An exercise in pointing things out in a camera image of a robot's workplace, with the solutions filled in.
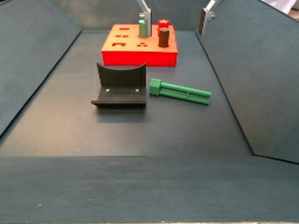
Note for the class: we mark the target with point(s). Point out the red star peg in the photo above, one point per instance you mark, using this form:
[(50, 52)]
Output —
[(163, 26)]

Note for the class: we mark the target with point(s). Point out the black curved fixture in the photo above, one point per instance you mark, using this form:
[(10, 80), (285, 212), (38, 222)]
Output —
[(122, 87)]

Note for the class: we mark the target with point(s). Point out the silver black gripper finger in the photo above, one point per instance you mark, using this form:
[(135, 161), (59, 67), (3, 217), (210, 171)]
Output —
[(207, 15), (146, 14)]

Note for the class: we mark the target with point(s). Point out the dark brown hexagonal peg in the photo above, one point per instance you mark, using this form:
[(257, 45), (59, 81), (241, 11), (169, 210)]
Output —
[(163, 37)]

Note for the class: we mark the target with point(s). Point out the red peg board block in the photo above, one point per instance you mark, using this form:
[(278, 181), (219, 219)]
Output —
[(127, 50)]

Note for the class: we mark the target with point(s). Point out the green three prong object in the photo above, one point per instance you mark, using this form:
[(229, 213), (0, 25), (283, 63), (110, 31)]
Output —
[(179, 92)]

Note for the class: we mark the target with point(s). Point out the green cylinder peg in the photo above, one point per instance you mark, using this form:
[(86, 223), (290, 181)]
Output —
[(142, 29)]

